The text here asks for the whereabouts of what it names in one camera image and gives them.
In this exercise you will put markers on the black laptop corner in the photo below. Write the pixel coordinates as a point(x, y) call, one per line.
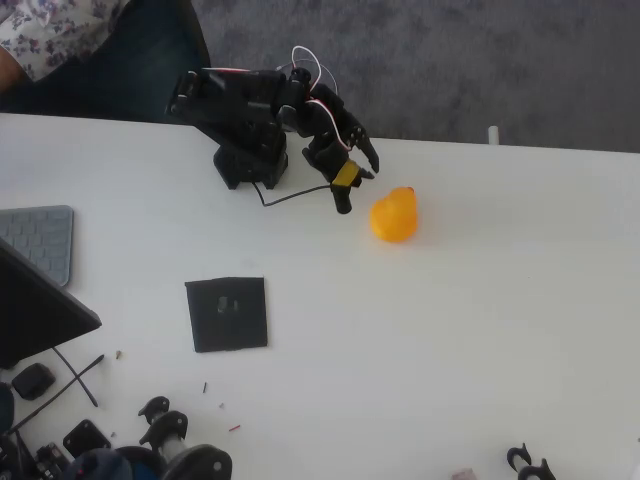
point(35, 315)

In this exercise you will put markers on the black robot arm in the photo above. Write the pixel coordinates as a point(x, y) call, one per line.
point(240, 110)

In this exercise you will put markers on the person in floral shirt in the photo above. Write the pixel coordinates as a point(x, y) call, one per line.
point(140, 75)

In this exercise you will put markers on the black cardboard square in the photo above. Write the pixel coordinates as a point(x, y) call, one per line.
point(225, 330)

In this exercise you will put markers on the navy round cap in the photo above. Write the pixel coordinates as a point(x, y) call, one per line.
point(100, 467)

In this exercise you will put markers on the yellow rubber duck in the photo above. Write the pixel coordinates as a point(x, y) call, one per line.
point(395, 217)

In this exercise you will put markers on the black square bracket plate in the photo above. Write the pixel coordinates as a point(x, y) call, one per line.
point(85, 440)

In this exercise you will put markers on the bare forearm of person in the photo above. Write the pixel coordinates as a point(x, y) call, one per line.
point(9, 72)

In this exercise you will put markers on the long thin black stick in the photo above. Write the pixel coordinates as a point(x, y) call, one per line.
point(95, 362)

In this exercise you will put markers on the white post at table edge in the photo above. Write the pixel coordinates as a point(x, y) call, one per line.
point(494, 136)

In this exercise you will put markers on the small black box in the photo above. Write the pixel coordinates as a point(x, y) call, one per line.
point(34, 381)

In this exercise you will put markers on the black printed clamp part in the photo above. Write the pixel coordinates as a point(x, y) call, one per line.
point(542, 472)

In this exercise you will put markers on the black electronics board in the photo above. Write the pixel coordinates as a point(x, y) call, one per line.
point(50, 457)

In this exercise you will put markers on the blue plastic part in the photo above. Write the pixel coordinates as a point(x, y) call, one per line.
point(145, 467)

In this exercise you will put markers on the floral shirt of person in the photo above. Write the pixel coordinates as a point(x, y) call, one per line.
point(55, 35)

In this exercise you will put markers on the grey keyboard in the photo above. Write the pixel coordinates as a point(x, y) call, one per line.
point(40, 235)

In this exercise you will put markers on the grey metal tube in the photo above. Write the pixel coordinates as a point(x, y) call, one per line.
point(175, 446)

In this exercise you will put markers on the dark blue round object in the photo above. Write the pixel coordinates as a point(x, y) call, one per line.
point(5, 407)

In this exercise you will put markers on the small black printed trigger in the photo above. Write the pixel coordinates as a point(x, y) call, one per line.
point(155, 406)

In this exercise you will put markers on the large black printed base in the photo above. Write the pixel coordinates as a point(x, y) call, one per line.
point(200, 462)

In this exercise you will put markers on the black printed hook part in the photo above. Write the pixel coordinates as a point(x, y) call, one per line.
point(512, 457)

